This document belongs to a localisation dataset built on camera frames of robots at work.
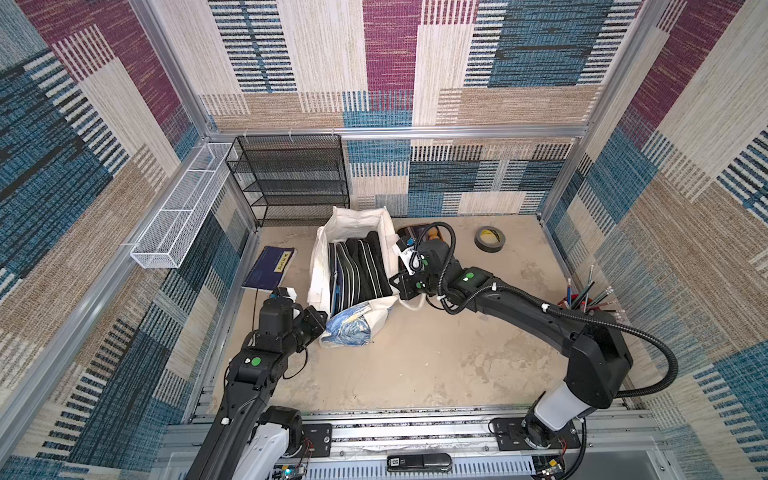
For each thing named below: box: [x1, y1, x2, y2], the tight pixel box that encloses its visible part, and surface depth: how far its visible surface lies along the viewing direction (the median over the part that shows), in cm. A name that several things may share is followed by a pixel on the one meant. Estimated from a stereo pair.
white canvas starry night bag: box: [306, 206, 426, 348], surface depth 81 cm
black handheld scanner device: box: [386, 453, 453, 471], surface depth 69 cm
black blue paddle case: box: [333, 249, 344, 316], surface depth 83 cm
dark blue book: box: [241, 246, 297, 292], surface depth 108 cm
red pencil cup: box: [557, 294, 601, 312], surface depth 87 cm
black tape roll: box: [474, 226, 506, 253], surface depth 116 cm
